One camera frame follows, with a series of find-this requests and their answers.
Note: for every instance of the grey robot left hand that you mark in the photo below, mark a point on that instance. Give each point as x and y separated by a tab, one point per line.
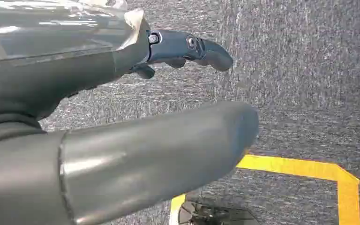
142	161

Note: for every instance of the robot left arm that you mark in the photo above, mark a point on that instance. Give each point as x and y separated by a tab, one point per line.
6	129

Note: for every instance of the yellow floor tape square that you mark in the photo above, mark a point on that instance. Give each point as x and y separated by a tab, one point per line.
347	192

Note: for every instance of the black robot foot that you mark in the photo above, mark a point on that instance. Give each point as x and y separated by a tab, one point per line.
217	216

